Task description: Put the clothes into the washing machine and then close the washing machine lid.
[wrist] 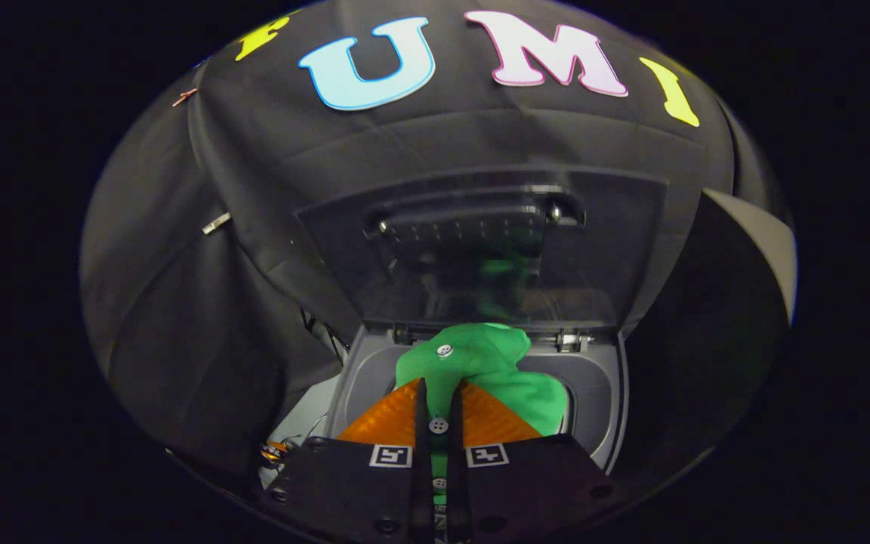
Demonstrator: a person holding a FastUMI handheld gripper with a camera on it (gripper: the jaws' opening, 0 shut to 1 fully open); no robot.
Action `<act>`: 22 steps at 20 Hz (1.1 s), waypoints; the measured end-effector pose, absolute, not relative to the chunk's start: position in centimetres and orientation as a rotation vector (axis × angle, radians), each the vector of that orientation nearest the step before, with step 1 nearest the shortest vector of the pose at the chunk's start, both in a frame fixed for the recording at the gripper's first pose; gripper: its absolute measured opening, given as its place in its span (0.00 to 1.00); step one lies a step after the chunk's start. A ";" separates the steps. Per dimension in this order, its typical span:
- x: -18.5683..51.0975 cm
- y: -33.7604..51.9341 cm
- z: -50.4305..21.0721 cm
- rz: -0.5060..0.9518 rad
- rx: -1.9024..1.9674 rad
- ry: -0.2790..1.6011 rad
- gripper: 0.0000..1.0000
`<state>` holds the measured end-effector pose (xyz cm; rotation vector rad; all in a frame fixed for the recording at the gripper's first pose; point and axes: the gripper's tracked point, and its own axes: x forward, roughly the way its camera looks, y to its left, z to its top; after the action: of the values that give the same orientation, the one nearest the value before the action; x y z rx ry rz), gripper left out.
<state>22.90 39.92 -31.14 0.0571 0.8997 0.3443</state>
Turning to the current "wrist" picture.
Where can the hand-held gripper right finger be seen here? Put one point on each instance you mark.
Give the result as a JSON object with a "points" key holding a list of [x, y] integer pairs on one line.
{"points": [[456, 483]]}

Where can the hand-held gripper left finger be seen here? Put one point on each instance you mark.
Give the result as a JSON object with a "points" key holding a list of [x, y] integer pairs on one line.
{"points": [[421, 483]]}

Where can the green polo shirt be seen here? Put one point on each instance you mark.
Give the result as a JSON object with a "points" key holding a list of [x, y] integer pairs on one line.
{"points": [[495, 370]]}

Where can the dark grey washing machine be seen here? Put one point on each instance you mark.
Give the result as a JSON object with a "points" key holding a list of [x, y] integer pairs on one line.
{"points": [[374, 370]]}

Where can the dark washing machine lid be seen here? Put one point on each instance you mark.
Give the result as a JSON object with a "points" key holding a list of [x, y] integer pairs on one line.
{"points": [[344, 257]]}

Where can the grey cabinet with dark top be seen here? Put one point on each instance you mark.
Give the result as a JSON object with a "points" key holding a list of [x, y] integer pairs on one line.
{"points": [[707, 317]]}

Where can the black backdrop cloth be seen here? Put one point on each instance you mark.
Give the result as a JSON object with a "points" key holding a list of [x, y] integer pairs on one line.
{"points": [[254, 227]]}

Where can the small silver clip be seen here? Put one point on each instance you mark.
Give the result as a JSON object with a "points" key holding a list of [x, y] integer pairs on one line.
{"points": [[216, 224]]}

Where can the small red clip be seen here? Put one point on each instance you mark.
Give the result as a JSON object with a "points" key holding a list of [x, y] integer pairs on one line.
{"points": [[186, 97]]}

